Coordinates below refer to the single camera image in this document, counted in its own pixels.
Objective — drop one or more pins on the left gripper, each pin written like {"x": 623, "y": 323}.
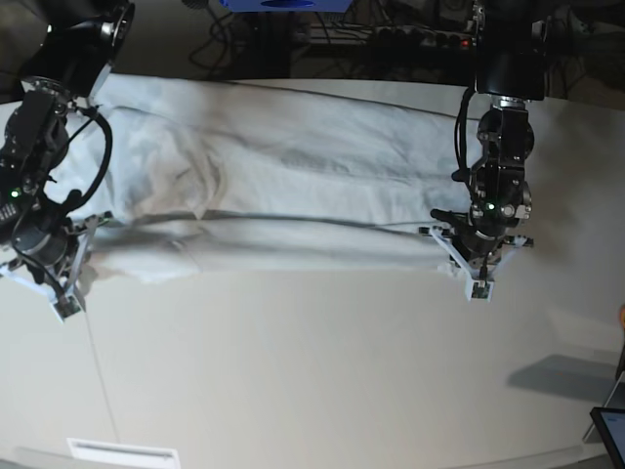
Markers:
{"x": 478, "y": 245}

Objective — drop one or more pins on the white T-shirt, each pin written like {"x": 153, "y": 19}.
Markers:
{"x": 208, "y": 177}

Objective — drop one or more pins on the tablet with dark frame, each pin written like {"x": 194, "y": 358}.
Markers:
{"x": 609, "y": 422}

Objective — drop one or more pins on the white paper label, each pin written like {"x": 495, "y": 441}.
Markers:
{"x": 124, "y": 455}

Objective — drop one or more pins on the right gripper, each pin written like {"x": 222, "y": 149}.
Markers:
{"x": 48, "y": 253}

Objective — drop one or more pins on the power strip with red light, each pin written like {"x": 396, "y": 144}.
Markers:
{"x": 444, "y": 41}

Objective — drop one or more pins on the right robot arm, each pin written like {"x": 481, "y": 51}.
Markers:
{"x": 82, "y": 42}

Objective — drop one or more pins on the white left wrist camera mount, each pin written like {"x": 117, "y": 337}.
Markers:
{"x": 480, "y": 282}

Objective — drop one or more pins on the blue box overhead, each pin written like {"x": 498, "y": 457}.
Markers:
{"x": 283, "y": 6}

